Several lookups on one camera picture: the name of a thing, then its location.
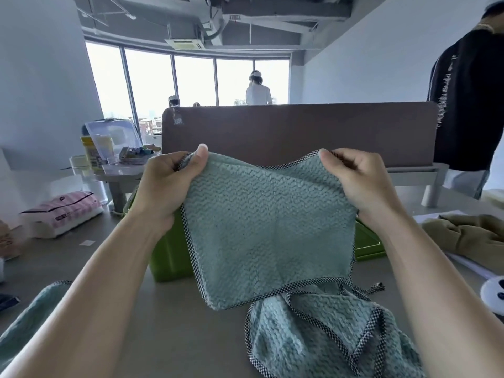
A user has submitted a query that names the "white controller with label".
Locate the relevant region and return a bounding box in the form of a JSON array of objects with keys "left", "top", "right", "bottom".
[{"left": 480, "top": 276, "right": 504, "bottom": 311}]

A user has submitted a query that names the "green flat plastic lid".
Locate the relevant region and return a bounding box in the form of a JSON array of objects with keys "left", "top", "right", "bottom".
[{"left": 354, "top": 220, "right": 386, "bottom": 261}]

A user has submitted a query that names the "clear plastic organizer box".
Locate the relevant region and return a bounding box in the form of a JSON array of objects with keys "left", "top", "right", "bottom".
[{"left": 85, "top": 120, "right": 162, "bottom": 176}]

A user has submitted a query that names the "large glass window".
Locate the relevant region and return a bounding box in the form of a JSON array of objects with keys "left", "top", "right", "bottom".
[{"left": 85, "top": 41, "right": 291, "bottom": 122}]

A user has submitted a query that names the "olive cloth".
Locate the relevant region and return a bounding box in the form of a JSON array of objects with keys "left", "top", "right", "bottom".
[{"left": 421, "top": 214, "right": 504, "bottom": 274}]

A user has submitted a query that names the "person's right hand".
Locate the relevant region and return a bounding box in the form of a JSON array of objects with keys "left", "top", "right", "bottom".
[{"left": 319, "top": 147, "right": 398, "bottom": 229}]

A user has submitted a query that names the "green plastic storage box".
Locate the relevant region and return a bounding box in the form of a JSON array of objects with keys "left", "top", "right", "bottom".
[{"left": 122, "top": 188, "right": 197, "bottom": 283}]

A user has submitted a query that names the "brown desk divider panel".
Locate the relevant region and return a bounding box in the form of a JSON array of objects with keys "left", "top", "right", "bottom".
[{"left": 161, "top": 101, "right": 438, "bottom": 169}]

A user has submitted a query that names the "person's left hand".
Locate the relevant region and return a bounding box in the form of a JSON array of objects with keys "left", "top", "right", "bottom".
[{"left": 132, "top": 143, "right": 209, "bottom": 239}]

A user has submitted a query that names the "orange drink carton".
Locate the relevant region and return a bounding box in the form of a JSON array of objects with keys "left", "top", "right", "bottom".
[{"left": 0, "top": 220, "right": 20, "bottom": 258}]

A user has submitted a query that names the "person's left forearm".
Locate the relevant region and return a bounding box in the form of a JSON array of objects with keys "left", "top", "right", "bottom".
[{"left": 0, "top": 214, "right": 174, "bottom": 378}]

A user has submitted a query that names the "person's right forearm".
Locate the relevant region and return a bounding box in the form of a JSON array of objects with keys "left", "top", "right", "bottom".
[{"left": 364, "top": 206, "right": 504, "bottom": 378}]

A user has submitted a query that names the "pink tissue pack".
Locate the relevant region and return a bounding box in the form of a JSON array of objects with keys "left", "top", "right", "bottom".
[{"left": 19, "top": 191, "right": 104, "bottom": 239}]

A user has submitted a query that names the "grey desk riser shelf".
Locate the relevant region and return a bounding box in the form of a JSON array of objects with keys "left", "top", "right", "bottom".
[{"left": 92, "top": 163, "right": 449, "bottom": 213}]

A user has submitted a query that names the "teal towel checkered trim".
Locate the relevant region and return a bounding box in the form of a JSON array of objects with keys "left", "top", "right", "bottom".
[
  {"left": 0, "top": 280, "right": 74, "bottom": 363},
  {"left": 179, "top": 149, "right": 360, "bottom": 311},
  {"left": 245, "top": 277, "right": 428, "bottom": 378}
]

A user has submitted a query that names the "yellow wipes canister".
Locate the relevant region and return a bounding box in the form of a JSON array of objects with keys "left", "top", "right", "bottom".
[{"left": 80, "top": 135, "right": 105, "bottom": 174}]

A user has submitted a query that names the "glass jar white lid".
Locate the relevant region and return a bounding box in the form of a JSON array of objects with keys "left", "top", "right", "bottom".
[{"left": 70, "top": 155, "right": 92, "bottom": 176}]

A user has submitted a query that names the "ceiling air conditioner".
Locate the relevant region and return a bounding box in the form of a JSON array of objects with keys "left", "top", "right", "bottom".
[{"left": 165, "top": 37, "right": 206, "bottom": 51}]

